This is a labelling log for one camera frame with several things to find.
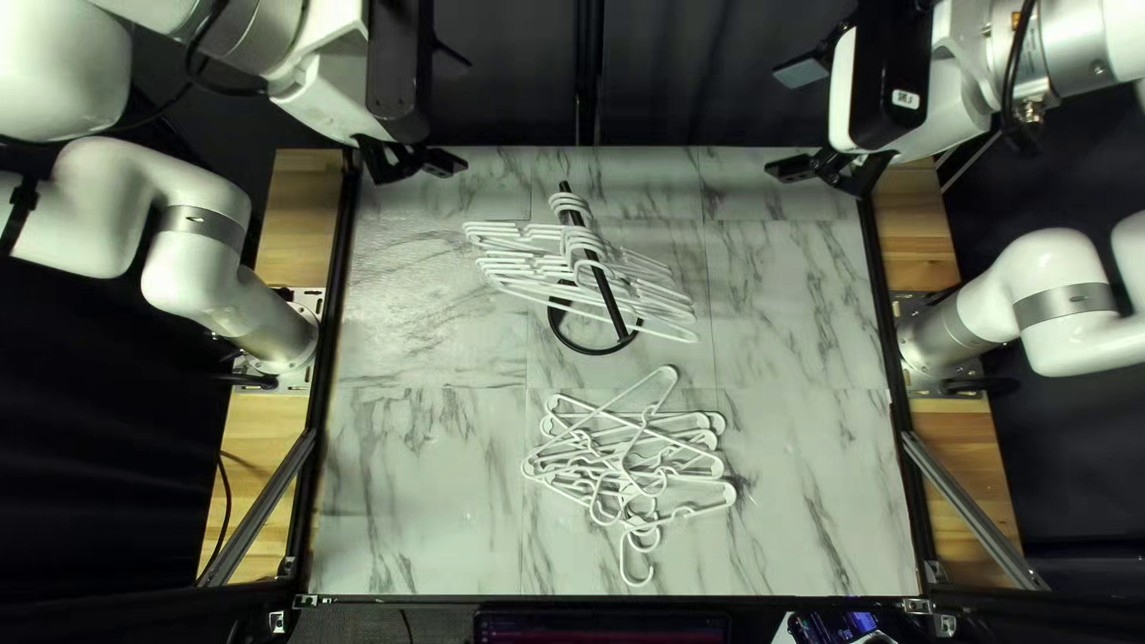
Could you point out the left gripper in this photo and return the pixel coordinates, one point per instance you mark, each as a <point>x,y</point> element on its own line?
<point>331,80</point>

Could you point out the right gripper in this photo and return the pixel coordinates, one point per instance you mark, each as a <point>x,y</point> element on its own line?
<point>957,80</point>

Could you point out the row of white hangers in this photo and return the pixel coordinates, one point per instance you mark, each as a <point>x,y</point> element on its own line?
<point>528,268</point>

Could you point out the pile of white hangers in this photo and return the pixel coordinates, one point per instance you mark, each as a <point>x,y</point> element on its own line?
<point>617,465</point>

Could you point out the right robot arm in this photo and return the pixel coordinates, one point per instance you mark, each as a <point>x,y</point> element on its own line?
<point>1055,295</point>

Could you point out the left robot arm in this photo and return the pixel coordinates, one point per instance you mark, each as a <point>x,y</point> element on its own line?
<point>98,206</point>

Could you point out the black rack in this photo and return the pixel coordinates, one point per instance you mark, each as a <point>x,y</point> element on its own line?
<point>609,301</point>

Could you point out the silver mounting plate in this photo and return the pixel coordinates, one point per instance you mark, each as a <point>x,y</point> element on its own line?
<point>304,300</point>
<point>908,304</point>

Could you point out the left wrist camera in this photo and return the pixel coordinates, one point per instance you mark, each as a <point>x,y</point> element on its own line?
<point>394,63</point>

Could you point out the black frame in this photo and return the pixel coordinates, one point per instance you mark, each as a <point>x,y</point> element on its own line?
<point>331,295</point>

